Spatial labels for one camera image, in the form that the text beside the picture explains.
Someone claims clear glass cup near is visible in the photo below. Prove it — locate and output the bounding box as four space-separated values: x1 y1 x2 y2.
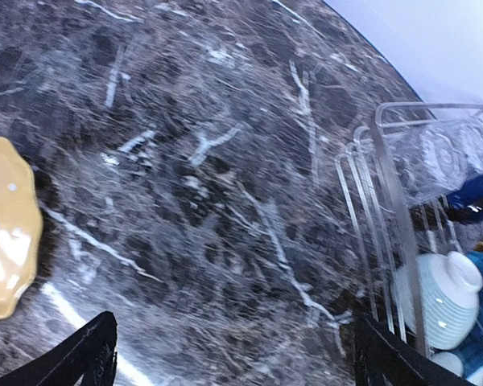
402 124 483 202

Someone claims small white cup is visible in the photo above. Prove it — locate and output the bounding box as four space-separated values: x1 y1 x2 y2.
430 351 464 377

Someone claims yellow dotted plate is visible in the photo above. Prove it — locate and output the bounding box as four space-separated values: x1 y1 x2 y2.
0 137 43 319

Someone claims pale green ribbed bowl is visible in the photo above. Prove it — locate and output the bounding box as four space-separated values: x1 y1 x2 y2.
417 251 483 351

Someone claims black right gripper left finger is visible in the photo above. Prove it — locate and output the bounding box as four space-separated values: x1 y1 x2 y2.
0 311 118 386

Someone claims dark blue mug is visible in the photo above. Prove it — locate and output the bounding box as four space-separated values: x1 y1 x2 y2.
446 175 483 224

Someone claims metal wire dish rack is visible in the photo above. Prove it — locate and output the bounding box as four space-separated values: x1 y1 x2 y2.
335 102 483 354

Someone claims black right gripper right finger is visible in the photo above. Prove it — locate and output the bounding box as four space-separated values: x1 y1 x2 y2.
354 317 463 386

